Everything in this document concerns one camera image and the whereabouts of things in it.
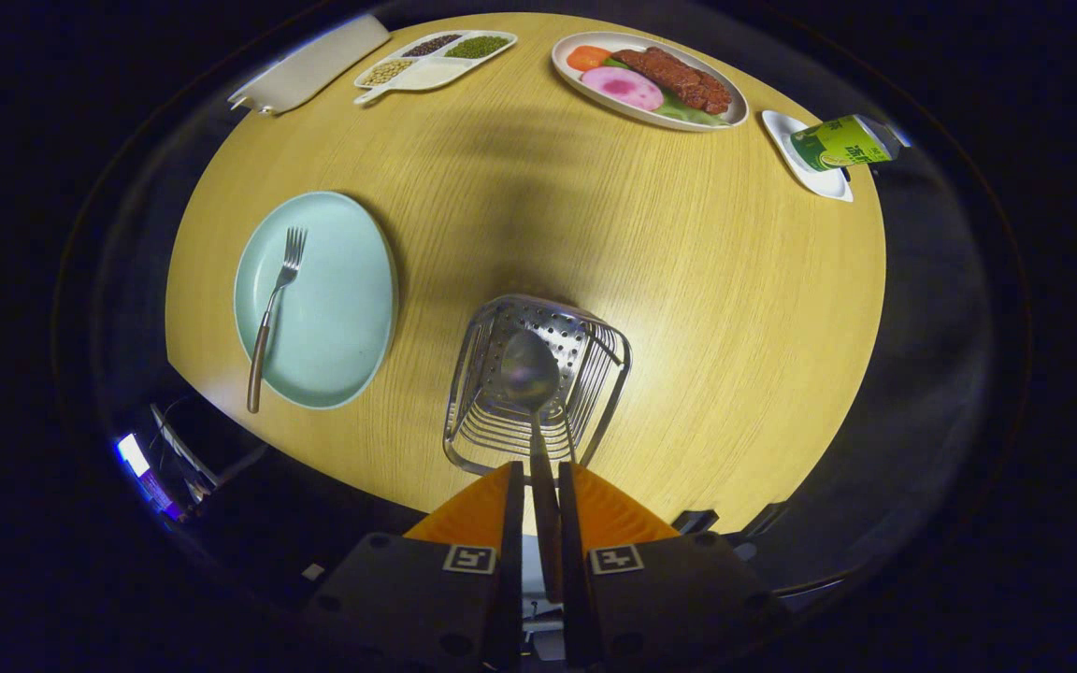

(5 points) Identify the perforated metal cutlery basket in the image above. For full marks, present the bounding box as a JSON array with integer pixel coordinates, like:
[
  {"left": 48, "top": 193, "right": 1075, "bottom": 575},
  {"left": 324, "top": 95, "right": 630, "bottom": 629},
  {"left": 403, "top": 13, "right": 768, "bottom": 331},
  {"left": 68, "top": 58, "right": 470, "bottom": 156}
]
[{"left": 442, "top": 294, "right": 634, "bottom": 478}]

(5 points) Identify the white cable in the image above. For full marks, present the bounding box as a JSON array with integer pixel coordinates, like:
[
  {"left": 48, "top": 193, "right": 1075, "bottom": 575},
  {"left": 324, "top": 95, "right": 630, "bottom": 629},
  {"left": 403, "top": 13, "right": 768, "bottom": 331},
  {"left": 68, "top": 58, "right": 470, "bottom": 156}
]
[{"left": 151, "top": 402, "right": 222, "bottom": 496}]

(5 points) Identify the laptop screen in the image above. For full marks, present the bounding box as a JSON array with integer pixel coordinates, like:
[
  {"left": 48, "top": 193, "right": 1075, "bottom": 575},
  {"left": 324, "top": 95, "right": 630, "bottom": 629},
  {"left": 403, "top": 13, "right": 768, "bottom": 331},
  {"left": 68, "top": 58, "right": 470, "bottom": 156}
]
[{"left": 115, "top": 432, "right": 186, "bottom": 523}]

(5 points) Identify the pile of dark beans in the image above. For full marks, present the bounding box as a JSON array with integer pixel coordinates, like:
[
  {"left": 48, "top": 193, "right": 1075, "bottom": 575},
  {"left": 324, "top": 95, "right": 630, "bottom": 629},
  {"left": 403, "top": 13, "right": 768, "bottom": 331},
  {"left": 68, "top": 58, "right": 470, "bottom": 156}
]
[{"left": 401, "top": 34, "right": 465, "bottom": 59}]

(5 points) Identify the metal fork brown handle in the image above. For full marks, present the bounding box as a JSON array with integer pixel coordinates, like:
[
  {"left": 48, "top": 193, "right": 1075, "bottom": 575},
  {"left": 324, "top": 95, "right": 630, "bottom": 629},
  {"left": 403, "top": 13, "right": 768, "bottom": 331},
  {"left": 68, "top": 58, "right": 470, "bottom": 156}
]
[{"left": 246, "top": 226, "right": 309, "bottom": 415}]

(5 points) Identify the white divided dish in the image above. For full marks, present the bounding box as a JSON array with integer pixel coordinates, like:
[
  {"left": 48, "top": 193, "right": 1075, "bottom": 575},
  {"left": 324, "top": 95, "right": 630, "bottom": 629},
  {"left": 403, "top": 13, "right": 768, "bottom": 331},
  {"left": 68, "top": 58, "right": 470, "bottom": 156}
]
[{"left": 353, "top": 30, "right": 519, "bottom": 106}]

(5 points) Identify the white food plate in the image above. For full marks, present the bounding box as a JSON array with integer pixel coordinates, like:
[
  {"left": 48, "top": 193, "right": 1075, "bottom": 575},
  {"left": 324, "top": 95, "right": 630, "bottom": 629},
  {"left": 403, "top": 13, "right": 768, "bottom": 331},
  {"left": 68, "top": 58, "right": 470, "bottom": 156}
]
[{"left": 551, "top": 31, "right": 750, "bottom": 133}]

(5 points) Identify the green lettuce leaf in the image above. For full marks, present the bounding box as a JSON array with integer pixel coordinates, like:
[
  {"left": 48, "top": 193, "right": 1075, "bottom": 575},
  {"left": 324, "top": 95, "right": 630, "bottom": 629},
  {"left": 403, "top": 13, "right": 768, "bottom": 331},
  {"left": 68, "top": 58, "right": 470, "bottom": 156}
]
[{"left": 602, "top": 58, "right": 731, "bottom": 127}]

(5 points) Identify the light blue plate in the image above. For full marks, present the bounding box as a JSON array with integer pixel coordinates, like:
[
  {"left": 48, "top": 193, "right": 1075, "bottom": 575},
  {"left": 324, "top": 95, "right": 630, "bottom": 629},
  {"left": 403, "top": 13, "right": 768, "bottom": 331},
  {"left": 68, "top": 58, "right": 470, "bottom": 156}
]
[{"left": 233, "top": 191, "right": 400, "bottom": 411}]

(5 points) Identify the pink ham slice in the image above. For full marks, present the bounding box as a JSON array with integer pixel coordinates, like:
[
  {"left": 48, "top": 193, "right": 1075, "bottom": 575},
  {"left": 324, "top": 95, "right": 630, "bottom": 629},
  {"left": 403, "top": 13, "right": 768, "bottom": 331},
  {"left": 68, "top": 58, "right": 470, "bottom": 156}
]
[{"left": 580, "top": 65, "right": 666, "bottom": 112}]

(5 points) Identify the metal spoon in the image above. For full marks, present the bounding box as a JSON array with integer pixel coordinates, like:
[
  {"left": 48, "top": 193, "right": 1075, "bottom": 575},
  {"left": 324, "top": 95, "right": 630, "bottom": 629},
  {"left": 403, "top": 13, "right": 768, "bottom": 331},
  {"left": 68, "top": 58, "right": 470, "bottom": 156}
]
[{"left": 498, "top": 328, "right": 566, "bottom": 604}]

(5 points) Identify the white square coaster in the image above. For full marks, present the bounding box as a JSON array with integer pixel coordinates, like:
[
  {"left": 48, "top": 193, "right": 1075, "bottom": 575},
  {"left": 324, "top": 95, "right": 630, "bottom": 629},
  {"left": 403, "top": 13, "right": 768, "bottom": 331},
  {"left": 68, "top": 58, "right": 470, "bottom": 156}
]
[{"left": 761, "top": 109, "right": 855, "bottom": 203}]

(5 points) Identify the red-brown grilled meat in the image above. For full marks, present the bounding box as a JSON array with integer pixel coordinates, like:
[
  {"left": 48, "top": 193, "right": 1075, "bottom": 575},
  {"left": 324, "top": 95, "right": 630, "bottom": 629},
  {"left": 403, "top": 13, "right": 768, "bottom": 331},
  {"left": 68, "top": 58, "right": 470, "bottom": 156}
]
[{"left": 611, "top": 46, "right": 734, "bottom": 116}]

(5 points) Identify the white toaster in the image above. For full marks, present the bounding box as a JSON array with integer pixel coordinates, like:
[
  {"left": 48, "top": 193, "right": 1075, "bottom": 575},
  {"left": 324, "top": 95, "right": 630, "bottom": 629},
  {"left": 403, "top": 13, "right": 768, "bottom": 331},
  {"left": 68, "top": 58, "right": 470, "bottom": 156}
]
[{"left": 227, "top": 13, "right": 392, "bottom": 117}]

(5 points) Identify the pile of green beans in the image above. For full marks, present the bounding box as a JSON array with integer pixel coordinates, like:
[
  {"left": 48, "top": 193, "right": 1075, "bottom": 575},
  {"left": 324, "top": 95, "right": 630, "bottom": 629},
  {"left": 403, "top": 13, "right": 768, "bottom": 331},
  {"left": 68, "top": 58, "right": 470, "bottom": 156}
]
[{"left": 445, "top": 35, "right": 511, "bottom": 60}]

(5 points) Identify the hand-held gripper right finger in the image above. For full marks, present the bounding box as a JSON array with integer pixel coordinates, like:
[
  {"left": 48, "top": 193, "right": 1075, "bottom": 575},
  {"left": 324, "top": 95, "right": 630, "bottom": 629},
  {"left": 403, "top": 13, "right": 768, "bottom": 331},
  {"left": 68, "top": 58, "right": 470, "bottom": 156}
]
[{"left": 557, "top": 461, "right": 792, "bottom": 669}]

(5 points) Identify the green label bottle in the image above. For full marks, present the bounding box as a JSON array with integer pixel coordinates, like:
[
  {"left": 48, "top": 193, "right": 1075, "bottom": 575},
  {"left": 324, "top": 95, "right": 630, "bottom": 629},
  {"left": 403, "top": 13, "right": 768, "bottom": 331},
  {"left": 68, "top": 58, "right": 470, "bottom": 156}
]
[{"left": 791, "top": 113, "right": 913, "bottom": 173}]

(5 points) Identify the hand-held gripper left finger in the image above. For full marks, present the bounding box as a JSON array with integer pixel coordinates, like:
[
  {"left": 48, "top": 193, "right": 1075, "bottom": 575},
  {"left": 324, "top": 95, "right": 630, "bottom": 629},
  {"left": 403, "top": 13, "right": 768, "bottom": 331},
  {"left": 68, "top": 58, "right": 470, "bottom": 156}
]
[{"left": 300, "top": 460, "right": 526, "bottom": 672}]

